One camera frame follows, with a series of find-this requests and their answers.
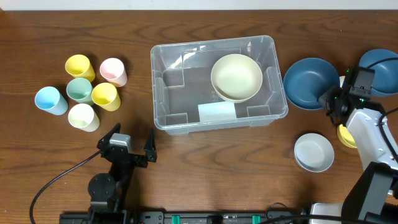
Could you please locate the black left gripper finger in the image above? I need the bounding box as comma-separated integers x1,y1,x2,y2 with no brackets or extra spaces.
97,123,121,149
144,128,157,162

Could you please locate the small yellow bowl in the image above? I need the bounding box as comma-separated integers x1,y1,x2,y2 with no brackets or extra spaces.
336,124,357,149

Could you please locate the dark blue bowl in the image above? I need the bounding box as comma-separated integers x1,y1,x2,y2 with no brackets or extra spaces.
359,49,397,97
283,58,340,110

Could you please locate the small grey bowl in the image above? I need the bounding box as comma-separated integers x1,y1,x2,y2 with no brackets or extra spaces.
294,133,335,173

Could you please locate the beige bowl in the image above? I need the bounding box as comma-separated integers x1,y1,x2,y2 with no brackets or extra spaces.
210,54,263,103

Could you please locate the small white bowl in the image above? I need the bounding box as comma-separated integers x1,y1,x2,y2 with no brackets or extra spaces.
340,76,345,88

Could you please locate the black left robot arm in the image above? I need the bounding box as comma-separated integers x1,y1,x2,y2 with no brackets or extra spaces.
87,123,157,224

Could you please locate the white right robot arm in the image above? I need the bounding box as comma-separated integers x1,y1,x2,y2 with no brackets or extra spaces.
309,86,397,223

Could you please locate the yellow cup front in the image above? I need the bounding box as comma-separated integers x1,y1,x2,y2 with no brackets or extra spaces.
91,83,121,111

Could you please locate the yellow cup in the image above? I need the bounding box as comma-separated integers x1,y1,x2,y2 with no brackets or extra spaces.
65,54,95,82
91,83,121,111

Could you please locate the cream white cup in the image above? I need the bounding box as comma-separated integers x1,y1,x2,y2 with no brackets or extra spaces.
68,103,100,132

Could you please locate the green cup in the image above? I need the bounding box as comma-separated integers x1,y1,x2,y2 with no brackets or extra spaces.
67,78,94,106

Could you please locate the pink cup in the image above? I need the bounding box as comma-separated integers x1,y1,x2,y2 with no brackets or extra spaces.
99,58,127,87

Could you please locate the clear plastic storage bin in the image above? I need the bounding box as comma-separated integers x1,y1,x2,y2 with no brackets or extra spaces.
150,35,289,135

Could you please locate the yellow cup rear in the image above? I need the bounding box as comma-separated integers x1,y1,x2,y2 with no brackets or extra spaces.
65,54,95,82

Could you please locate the light blue cup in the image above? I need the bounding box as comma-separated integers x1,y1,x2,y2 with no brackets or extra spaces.
34,86,68,116

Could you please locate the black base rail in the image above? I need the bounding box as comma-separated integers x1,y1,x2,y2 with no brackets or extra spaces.
59,208,297,224

